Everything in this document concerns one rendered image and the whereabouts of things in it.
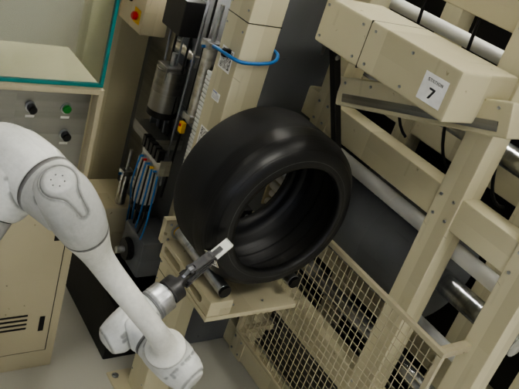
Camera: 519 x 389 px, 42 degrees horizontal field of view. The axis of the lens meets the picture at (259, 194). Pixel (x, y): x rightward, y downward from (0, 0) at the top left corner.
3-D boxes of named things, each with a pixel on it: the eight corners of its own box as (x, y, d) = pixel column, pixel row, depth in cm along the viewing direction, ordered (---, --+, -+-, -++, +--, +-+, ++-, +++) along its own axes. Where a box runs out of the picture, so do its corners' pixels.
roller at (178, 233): (186, 226, 236) (181, 236, 237) (176, 224, 233) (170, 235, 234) (234, 288, 212) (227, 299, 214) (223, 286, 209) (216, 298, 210)
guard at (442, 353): (235, 330, 292) (283, 194, 261) (239, 329, 293) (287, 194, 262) (361, 504, 231) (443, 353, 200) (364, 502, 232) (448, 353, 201)
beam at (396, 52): (311, 39, 221) (327, -6, 215) (367, 46, 236) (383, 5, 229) (439, 123, 180) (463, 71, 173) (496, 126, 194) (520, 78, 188)
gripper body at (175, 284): (159, 278, 179) (184, 257, 183) (156, 288, 186) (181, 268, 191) (178, 298, 178) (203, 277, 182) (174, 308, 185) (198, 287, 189)
